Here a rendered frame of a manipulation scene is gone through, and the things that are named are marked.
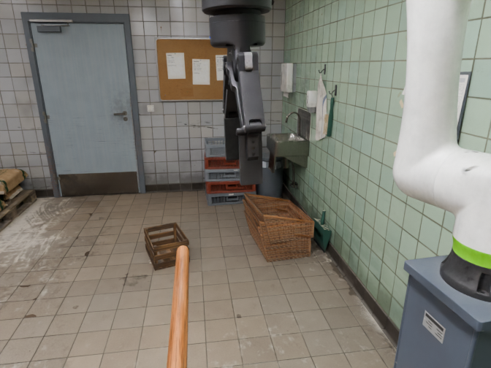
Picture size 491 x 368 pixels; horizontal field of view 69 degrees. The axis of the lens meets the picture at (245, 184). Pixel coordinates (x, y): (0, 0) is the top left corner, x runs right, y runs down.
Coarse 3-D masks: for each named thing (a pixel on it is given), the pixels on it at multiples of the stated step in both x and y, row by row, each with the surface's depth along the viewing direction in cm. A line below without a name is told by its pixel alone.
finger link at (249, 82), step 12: (240, 60) 43; (252, 60) 43; (240, 72) 43; (252, 72) 43; (240, 84) 43; (252, 84) 43; (240, 96) 43; (252, 96) 43; (252, 108) 42; (264, 120) 42
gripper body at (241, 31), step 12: (240, 12) 44; (216, 24) 45; (228, 24) 44; (240, 24) 44; (252, 24) 45; (264, 24) 47; (216, 36) 46; (228, 36) 45; (240, 36) 45; (252, 36) 45; (264, 36) 47; (228, 48) 50; (240, 48) 45; (228, 60) 51
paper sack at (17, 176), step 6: (6, 174) 401; (12, 174) 406; (18, 174) 414; (24, 174) 428; (0, 180) 384; (6, 180) 389; (12, 180) 400; (18, 180) 413; (0, 186) 381; (6, 186) 388; (12, 186) 399; (0, 192) 380; (6, 192) 386
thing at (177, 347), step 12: (180, 252) 82; (180, 264) 77; (180, 276) 72; (180, 288) 68; (180, 300) 65; (180, 312) 62; (180, 324) 59; (180, 336) 56; (168, 348) 55; (180, 348) 54; (168, 360) 52; (180, 360) 52
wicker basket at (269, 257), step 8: (248, 216) 331; (248, 224) 346; (256, 232) 303; (256, 240) 328; (264, 248) 301; (280, 248) 304; (264, 256) 311; (272, 256) 313; (280, 256) 307; (288, 256) 310; (296, 256) 311; (304, 256) 313
